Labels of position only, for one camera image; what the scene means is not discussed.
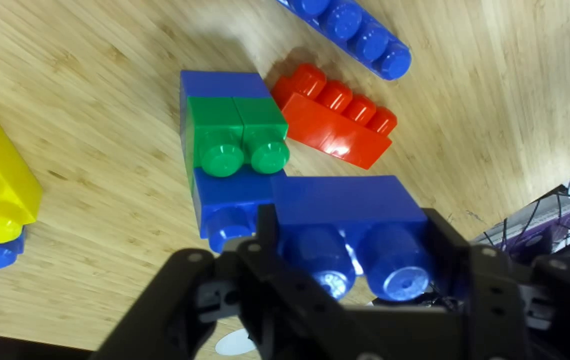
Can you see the red four-stud block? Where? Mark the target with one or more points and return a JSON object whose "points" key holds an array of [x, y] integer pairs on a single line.
{"points": [[337, 127]]}

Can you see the blue square block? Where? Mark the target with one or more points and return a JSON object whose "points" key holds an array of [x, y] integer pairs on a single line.
{"points": [[220, 83]]}

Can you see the green square block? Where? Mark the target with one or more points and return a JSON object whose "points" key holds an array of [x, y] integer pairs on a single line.
{"points": [[230, 127]]}

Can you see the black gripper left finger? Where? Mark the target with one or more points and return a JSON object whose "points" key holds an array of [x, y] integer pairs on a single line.
{"points": [[164, 313]]}

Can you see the small white table grommet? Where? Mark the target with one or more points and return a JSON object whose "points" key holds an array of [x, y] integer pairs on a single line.
{"points": [[234, 344]]}

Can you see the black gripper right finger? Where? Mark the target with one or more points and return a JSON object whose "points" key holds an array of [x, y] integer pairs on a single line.
{"points": [[531, 313]]}

